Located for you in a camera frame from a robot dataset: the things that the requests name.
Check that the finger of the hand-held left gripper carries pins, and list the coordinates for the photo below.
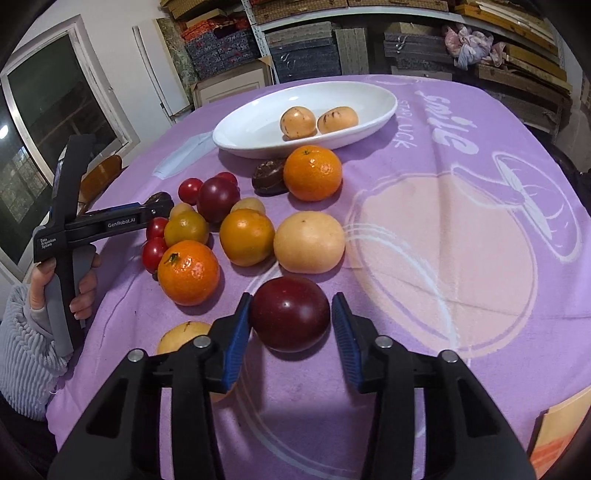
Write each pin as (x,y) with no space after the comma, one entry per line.
(154,213)

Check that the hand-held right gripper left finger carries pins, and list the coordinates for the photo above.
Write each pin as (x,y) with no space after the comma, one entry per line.
(238,341)

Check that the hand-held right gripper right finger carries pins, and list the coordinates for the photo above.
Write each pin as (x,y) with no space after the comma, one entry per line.
(345,341)

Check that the red cherry tomato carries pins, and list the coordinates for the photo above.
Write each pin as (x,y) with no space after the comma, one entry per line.
(153,254)
(227,177)
(190,190)
(157,227)

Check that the dark brown round fruit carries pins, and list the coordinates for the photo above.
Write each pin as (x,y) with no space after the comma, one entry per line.
(161,198)
(268,177)

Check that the small yellow fruit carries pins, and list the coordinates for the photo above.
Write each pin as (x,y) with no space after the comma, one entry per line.
(249,204)
(180,210)

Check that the yellow-green citrus fruit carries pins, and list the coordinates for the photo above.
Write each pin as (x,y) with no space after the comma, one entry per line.
(186,227)

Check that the dark red plum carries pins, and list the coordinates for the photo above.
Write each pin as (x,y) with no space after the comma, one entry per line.
(218,198)
(290,314)

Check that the orange tangerine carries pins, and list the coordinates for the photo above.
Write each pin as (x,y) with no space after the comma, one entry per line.
(312,173)
(188,272)

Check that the yellow-orange citrus fruit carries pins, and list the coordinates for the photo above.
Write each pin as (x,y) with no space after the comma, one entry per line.
(246,236)

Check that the large pale yellow melon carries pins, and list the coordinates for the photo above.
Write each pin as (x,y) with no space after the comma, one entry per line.
(309,242)

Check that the white oval plate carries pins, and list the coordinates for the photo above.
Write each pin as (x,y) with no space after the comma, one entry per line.
(258,120)

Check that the person's left forearm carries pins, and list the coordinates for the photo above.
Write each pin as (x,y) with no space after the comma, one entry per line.
(23,350)

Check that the person's left hand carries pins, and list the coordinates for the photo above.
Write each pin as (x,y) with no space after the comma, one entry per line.
(87,286)

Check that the yellow round fruit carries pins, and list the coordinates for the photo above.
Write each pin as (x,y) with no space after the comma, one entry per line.
(182,337)

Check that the brown wooden chair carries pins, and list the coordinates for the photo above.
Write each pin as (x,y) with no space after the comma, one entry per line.
(99,175)

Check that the purple printed tablecloth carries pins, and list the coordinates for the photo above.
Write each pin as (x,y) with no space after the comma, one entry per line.
(415,277)

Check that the white framed window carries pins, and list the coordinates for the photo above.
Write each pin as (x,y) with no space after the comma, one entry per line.
(46,115)

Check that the white panel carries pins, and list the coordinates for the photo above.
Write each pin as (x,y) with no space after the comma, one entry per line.
(154,69)

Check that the green marbled board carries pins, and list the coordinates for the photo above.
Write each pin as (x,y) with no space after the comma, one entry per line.
(173,55)

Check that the speckled yellow melon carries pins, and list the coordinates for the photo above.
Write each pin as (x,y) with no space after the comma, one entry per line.
(298,123)
(339,119)

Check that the stack of blue patterned boxes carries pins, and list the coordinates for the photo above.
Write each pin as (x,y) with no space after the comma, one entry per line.
(217,50)

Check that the stack of red orange boxes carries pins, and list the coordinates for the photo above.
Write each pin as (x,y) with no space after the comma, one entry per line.
(203,27)

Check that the metal shelf rack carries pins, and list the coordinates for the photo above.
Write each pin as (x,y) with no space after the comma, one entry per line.
(259,32)

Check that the stack of dark grey boxes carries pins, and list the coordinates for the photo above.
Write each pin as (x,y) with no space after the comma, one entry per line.
(300,55)

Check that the wooden board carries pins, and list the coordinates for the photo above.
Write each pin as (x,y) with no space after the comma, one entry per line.
(563,429)

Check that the grey woven upright box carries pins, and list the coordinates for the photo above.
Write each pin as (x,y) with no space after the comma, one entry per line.
(352,50)

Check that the stack of dark flat boxes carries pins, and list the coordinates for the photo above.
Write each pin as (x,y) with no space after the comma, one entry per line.
(415,46)

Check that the pink cloth bundle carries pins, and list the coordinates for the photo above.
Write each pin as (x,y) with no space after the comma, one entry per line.
(471,44)

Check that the stack of wooden frames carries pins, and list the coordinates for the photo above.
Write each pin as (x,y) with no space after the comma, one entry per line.
(521,60)

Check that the pale picture frame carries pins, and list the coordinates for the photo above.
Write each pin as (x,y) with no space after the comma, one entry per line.
(231,85)

